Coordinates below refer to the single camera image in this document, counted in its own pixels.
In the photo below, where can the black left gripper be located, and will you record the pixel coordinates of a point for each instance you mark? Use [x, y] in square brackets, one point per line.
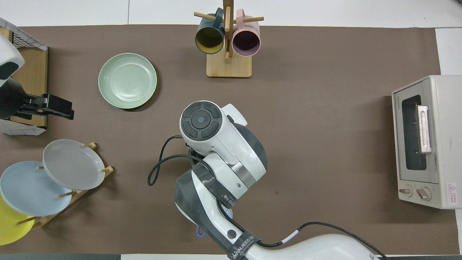
[50, 104]

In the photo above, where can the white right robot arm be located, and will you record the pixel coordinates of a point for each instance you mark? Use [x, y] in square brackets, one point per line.
[223, 144]

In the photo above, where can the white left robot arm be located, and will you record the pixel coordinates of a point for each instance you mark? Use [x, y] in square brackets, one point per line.
[9, 57]

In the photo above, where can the grey plate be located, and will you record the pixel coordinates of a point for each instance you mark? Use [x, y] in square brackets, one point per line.
[72, 164]

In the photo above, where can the light green plate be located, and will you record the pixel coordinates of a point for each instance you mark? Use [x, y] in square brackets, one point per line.
[128, 81]

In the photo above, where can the wooden plate rack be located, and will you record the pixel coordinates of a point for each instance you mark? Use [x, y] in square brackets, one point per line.
[74, 196]

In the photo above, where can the light blue plate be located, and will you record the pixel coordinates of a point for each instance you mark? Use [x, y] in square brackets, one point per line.
[29, 191]

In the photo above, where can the yellow plate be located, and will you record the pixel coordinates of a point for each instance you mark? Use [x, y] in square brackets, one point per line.
[11, 227]

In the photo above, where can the dark teal mug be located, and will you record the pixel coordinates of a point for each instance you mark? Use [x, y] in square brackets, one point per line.
[209, 39]

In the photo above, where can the wooden mug tree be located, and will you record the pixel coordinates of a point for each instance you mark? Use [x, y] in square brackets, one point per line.
[229, 66]

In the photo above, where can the pink mug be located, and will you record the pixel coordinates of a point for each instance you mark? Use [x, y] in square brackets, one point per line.
[246, 41]

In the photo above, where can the small light blue jar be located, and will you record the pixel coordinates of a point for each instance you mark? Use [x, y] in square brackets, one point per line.
[229, 213]

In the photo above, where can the brown table mat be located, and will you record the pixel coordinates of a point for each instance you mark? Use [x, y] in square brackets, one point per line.
[325, 162]

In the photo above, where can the beige toaster oven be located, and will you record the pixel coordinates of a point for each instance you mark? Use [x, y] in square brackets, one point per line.
[444, 162]

